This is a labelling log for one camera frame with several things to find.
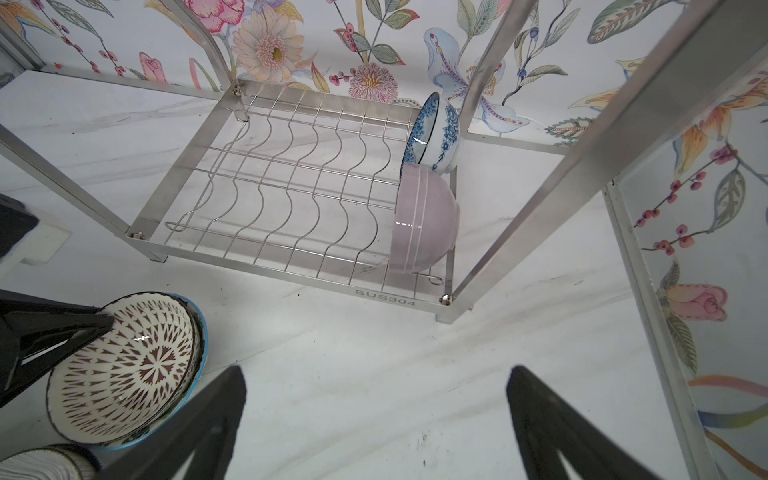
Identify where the purple striped bowl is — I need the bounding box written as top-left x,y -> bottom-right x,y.
1,444 -> 101,479

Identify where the white red-patterned bowl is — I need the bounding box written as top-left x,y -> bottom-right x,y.
46,292 -> 196,448

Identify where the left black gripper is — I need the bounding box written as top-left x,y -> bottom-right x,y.
0,194 -> 114,406

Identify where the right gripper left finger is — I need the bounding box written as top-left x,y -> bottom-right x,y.
98,366 -> 247,479

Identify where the blue-rimmed leaf bowl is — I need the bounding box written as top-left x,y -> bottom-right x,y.
99,293 -> 208,450

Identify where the steel two-tier dish rack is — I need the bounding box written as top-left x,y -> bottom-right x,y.
1,1 -> 767,323

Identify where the blue floral ceramic bowl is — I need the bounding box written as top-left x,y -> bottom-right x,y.
402,92 -> 460,175

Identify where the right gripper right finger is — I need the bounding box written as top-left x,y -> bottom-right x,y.
506,365 -> 656,479

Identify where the plain lilac ceramic bowl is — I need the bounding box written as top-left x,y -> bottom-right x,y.
388,163 -> 460,274

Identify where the right aluminium frame post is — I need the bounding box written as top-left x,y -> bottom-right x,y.
603,182 -> 719,479

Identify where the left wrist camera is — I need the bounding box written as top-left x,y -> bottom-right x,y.
1,207 -> 71,279

